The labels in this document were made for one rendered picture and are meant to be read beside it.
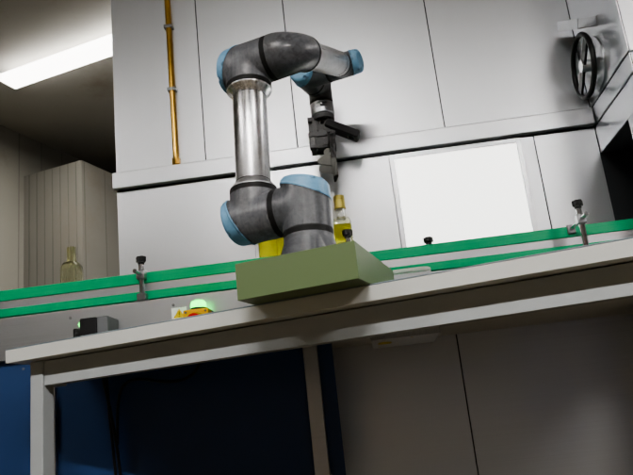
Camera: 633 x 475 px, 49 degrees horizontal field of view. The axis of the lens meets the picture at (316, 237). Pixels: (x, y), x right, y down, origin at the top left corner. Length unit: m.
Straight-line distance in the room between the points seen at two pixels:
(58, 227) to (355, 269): 3.96
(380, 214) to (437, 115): 0.41
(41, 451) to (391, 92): 1.54
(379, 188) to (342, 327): 0.91
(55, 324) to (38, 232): 3.17
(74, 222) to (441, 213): 3.28
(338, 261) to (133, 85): 1.46
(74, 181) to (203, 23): 2.69
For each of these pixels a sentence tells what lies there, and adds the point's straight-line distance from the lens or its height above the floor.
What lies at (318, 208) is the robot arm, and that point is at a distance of 1.55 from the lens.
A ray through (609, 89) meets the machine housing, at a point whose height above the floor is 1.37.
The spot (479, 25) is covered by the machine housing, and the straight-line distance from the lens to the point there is 2.58.
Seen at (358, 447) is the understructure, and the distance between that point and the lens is 2.20.
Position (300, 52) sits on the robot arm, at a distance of 1.79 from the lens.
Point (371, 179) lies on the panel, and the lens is 2.29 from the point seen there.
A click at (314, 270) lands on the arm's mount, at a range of 1.37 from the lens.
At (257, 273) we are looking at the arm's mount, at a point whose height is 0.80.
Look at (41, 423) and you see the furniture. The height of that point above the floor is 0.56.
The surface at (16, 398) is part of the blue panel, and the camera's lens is 2.18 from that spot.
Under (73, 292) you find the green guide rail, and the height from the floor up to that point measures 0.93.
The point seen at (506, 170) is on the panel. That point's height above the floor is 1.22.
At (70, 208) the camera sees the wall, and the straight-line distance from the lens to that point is 5.12.
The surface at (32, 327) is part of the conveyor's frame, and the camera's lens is 2.16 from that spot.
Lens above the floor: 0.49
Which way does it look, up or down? 15 degrees up
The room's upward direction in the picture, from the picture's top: 6 degrees counter-clockwise
